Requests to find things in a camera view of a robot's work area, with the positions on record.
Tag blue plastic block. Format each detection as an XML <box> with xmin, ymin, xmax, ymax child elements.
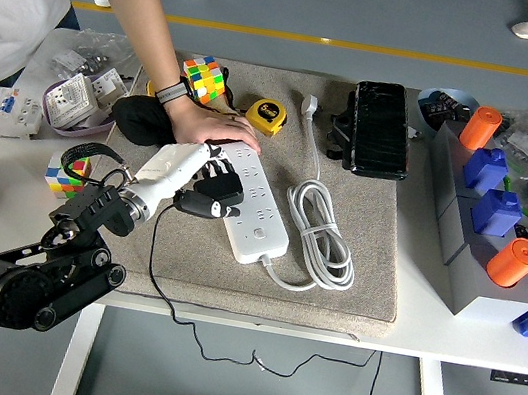
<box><xmin>458</xmin><ymin>142</ymin><xmax>513</xmax><ymax>196</ymax></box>
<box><xmin>467</xmin><ymin>185</ymin><xmax>528</xmax><ymax>242</ymax></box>

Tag thin black plug cord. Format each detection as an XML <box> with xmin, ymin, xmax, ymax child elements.
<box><xmin>132</xmin><ymin>199</ymin><xmax>398</xmax><ymax>393</ymax></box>

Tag white power strip cable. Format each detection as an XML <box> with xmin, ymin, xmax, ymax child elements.
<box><xmin>256</xmin><ymin>89</ymin><xmax>385</xmax><ymax>302</ymax></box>

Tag large colourful puzzle cube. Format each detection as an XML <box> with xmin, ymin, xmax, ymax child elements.
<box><xmin>177</xmin><ymin>51</ymin><xmax>231</xmax><ymax>108</ymax></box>

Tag black table control panel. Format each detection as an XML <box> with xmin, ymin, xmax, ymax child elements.
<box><xmin>489</xmin><ymin>367</ymin><xmax>528</xmax><ymax>388</ymax></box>

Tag light blue bowl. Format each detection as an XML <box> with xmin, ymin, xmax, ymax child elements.
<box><xmin>411</xmin><ymin>83</ymin><xmax>483</xmax><ymax>142</ymax></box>

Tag black plug adapter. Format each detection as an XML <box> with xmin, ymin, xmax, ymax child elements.
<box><xmin>190</xmin><ymin>164</ymin><xmax>250</xmax><ymax>211</ymax></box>

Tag black cloth pouch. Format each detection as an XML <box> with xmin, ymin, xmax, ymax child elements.
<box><xmin>106</xmin><ymin>92</ymin><xmax>182</xmax><ymax>152</ymax></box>

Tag white circuit breaker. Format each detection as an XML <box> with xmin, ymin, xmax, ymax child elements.
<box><xmin>0</xmin><ymin>84</ymin><xmax>48</xmax><ymax>146</ymax></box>

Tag white wall socket panel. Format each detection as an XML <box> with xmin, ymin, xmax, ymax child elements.
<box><xmin>87</xmin><ymin>63</ymin><xmax>134</xmax><ymax>109</ymax></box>
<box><xmin>44</xmin><ymin>68</ymin><xmax>107</xmax><ymax>135</ymax></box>

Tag grey block base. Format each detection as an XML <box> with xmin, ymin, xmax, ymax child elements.
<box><xmin>402</xmin><ymin>117</ymin><xmax>528</xmax><ymax>329</ymax></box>

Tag white power strip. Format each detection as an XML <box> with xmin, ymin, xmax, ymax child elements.
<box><xmin>205</xmin><ymin>138</ymin><xmax>305</xmax><ymax>271</ymax></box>

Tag purple bowl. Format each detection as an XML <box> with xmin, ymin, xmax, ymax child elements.
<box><xmin>37</xmin><ymin>67</ymin><xmax>122</xmax><ymax>145</ymax></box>

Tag black small electronic parts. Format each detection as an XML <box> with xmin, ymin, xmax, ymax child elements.
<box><xmin>419</xmin><ymin>89</ymin><xmax>478</xmax><ymax>130</ymax></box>

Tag black glossy phone case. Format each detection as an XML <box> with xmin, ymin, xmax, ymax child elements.
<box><xmin>341</xmin><ymin>76</ymin><xmax>423</xmax><ymax>185</ymax></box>

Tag grey black wristband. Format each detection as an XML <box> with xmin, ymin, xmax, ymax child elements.
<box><xmin>152</xmin><ymin>77</ymin><xmax>196</xmax><ymax>109</ymax></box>

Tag black tape measure strap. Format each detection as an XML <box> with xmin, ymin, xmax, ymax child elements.
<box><xmin>216</xmin><ymin>67</ymin><xmax>245</xmax><ymax>114</ymax></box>

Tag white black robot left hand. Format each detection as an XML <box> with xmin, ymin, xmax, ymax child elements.
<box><xmin>126</xmin><ymin>131</ymin><xmax>253</xmax><ymax>234</ymax></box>

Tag grey-brown mat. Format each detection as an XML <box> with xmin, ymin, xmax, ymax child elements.
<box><xmin>75</xmin><ymin>38</ymin><xmax>436</xmax><ymax>343</ymax></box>

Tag small colourful puzzle cube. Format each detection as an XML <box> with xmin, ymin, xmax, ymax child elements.
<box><xmin>40</xmin><ymin>148</ymin><xmax>95</xmax><ymax>204</ymax></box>

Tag yellow tape measure 5m label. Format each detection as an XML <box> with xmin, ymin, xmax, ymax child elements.
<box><xmin>241</xmin><ymin>93</ymin><xmax>291</xmax><ymax>140</ymax></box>

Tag person's left hand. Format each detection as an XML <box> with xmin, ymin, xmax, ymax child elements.
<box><xmin>159</xmin><ymin>92</ymin><xmax>269</xmax><ymax>157</ymax></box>

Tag orange cylinder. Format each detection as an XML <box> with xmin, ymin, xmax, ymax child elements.
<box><xmin>483</xmin><ymin>232</ymin><xmax>528</xmax><ymax>292</ymax></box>
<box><xmin>457</xmin><ymin>101</ymin><xmax>506</xmax><ymax>154</ymax></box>

